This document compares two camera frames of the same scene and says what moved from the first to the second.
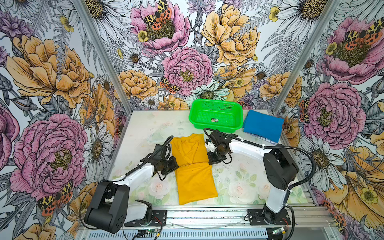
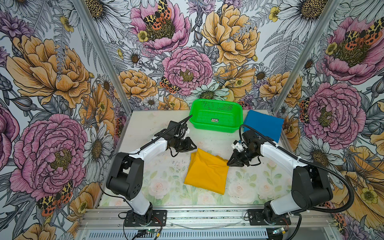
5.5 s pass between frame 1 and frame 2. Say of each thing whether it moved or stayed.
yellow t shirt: moved
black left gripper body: moved
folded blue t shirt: stayed
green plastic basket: stayed
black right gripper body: moved
